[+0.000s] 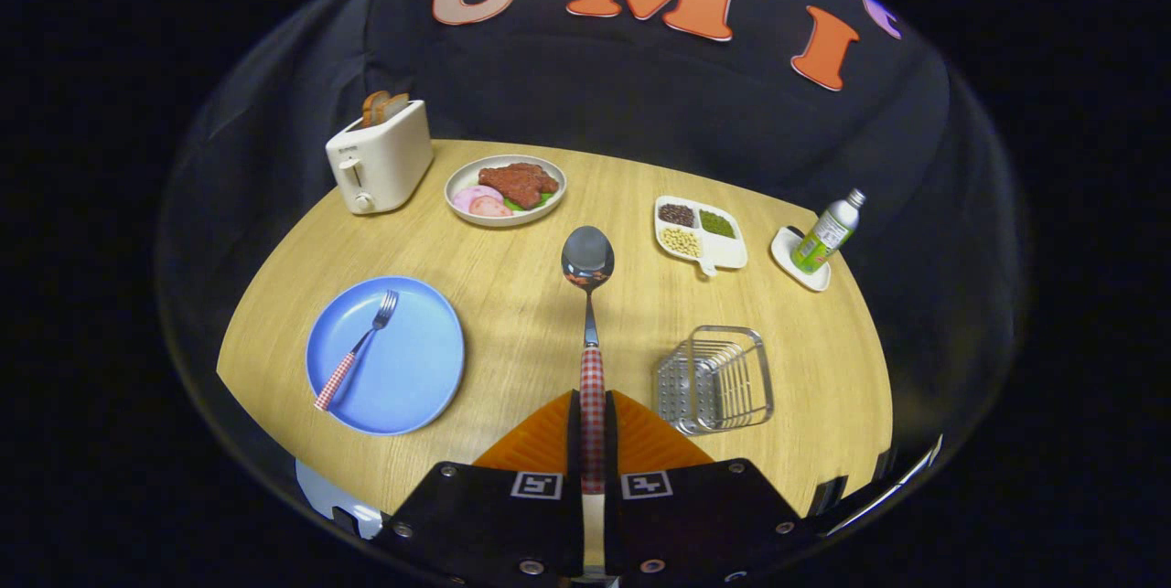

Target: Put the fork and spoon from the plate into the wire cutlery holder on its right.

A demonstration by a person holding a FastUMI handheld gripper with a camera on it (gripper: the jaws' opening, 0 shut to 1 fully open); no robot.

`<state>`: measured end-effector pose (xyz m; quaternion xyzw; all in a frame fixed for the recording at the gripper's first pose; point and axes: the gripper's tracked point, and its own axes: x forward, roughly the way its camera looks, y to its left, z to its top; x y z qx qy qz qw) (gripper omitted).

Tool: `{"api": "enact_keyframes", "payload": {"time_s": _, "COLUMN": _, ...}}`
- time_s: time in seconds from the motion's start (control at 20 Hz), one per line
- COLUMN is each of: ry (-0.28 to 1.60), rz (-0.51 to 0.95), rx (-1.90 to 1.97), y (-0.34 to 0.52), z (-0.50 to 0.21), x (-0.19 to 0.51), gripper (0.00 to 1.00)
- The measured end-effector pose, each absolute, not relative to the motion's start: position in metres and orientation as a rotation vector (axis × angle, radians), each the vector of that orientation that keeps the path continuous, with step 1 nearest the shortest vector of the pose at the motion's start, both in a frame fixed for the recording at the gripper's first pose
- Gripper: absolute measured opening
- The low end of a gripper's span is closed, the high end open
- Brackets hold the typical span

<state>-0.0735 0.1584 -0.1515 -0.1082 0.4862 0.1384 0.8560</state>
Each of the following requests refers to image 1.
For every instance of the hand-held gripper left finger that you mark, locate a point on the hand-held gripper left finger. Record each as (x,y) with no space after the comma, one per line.
(485,519)

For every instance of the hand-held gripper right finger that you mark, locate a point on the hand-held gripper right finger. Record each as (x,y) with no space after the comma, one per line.
(704,519)

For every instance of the blue round plate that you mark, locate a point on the blue round plate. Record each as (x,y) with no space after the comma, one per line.
(412,368)

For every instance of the white divided dish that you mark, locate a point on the white divided dish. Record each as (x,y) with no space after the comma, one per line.
(725,251)

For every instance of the yellow bean pile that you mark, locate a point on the yellow bean pile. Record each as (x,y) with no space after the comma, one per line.
(681,242)

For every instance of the small white saucer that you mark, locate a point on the small white saucer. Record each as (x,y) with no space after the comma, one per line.
(785,251)

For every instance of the green bean pile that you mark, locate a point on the green bean pile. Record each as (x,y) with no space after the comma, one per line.
(717,223)

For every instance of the dark bean pile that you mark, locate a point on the dark bean pile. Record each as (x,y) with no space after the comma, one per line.
(677,215)

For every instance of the green labelled bottle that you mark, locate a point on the green labelled bottle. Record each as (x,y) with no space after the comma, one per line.
(823,236)

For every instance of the pink ham slice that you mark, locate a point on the pink ham slice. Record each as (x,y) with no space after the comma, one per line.
(492,208)
(474,196)

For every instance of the green lettuce leaf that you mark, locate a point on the green lettuce leaf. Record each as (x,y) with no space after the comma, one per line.
(542,201)

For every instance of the brown meat steak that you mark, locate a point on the brown meat steak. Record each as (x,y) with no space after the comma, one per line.
(520,183)

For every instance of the white oval plate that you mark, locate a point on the white oval plate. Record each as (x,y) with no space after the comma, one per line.
(462,181)

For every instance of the white toaster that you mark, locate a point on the white toaster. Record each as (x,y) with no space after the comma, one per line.
(389,163)

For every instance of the toasted bread slice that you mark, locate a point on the toasted bread slice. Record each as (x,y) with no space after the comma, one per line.
(371,106)
(396,105)

